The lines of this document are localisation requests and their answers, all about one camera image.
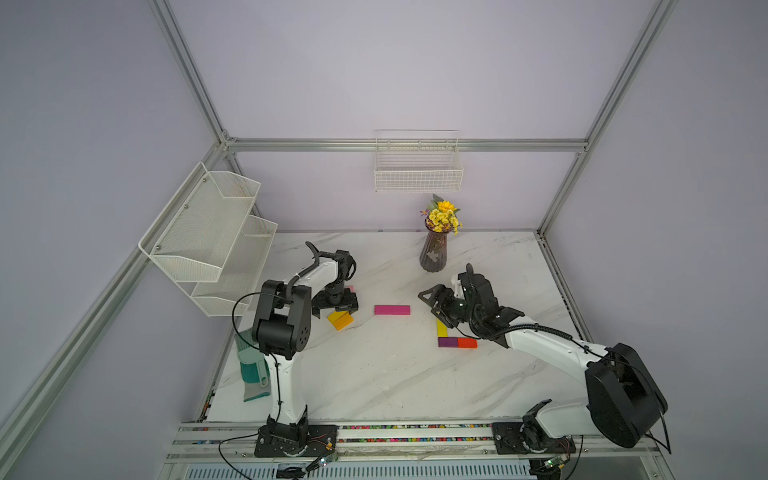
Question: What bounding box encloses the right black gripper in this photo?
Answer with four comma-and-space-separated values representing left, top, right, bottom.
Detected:
419, 284, 481, 327

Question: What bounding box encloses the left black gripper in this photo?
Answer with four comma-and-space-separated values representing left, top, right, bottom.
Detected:
312, 281, 358, 319

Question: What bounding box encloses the lime yellow long block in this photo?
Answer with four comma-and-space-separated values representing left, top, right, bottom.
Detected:
436, 320, 449, 338

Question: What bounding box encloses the magenta block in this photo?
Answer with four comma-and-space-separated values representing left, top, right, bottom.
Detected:
374, 305, 394, 316
392, 305, 411, 316

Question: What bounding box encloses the dark purple block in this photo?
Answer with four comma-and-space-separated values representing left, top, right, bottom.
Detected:
437, 337, 459, 348

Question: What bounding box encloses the orange-red block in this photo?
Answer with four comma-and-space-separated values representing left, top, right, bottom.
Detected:
457, 338, 478, 349

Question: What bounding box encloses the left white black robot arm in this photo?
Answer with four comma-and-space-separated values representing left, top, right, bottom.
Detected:
251, 242, 359, 434

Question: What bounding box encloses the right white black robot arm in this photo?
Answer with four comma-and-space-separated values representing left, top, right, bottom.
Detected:
418, 266, 669, 453

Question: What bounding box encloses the orange block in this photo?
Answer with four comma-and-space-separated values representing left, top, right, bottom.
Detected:
333, 315, 354, 331

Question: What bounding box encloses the dark glass vase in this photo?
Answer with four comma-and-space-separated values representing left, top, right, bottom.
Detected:
419, 221, 450, 273

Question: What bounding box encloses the yellow flower bouquet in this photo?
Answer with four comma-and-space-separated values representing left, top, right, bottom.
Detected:
420, 194, 463, 234

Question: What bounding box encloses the lower white mesh shelf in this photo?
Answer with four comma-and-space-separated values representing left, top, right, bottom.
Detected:
191, 215, 278, 318

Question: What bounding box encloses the white mesh shelf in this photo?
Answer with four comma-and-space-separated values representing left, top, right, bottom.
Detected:
138, 163, 261, 283
191, 215, 278, 318

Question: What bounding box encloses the green dustpan brush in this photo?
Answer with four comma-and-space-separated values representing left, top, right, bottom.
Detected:
235, 328, 271, 402

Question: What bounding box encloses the upper white mesh shelf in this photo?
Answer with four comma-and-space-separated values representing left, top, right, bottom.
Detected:
138, 163, 261, 283

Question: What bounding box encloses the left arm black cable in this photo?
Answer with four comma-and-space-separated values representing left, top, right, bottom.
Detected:
217, 241, 322, 480

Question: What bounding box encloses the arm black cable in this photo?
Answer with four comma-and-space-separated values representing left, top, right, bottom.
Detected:
217, 241, 322, 480
455, 262, 673, 480

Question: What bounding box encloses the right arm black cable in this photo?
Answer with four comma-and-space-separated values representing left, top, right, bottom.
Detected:
455, 262, 673, 480

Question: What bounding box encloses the white wire wall basket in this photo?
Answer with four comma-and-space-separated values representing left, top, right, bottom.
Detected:
374, 129, 464, 193

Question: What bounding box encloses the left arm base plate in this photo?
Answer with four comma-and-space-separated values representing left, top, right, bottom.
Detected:
254, 424, 338, 458

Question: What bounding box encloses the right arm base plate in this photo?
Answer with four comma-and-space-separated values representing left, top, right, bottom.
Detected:
491, 422, 576, 455

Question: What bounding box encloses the aluminium front rail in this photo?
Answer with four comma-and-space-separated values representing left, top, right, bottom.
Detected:
166, 416, 661, 464

